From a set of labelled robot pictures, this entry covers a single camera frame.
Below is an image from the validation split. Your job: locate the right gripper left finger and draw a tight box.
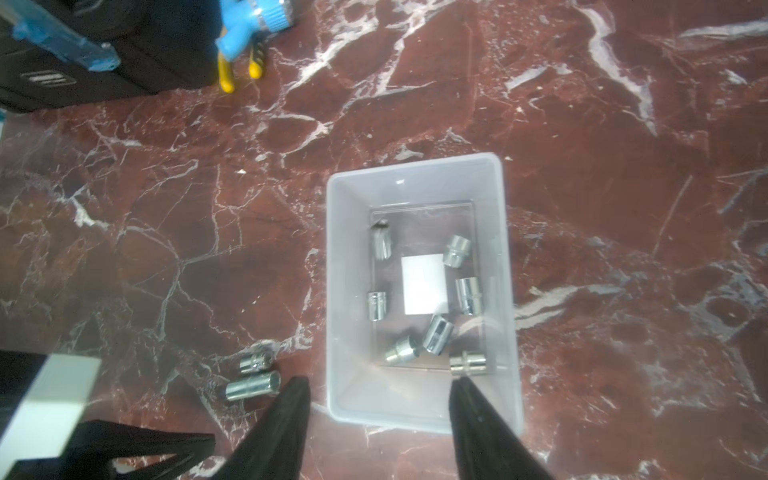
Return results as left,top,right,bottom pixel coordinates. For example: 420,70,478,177
212,376,311,479

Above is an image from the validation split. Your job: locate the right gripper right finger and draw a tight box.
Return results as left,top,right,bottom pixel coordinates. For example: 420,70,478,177
449,377,552,480

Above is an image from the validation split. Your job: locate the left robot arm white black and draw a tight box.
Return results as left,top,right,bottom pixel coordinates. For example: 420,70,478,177
1,350,215,479

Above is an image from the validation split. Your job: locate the translucent plastic storage box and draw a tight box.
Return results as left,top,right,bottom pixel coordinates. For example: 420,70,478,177
326,153,524,433

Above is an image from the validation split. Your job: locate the blue yellow clamp tool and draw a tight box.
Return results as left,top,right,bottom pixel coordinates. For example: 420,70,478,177
215,0,295,93

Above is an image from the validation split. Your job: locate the black plastic toolbox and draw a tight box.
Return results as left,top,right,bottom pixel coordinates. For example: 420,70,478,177
1,0,221,113

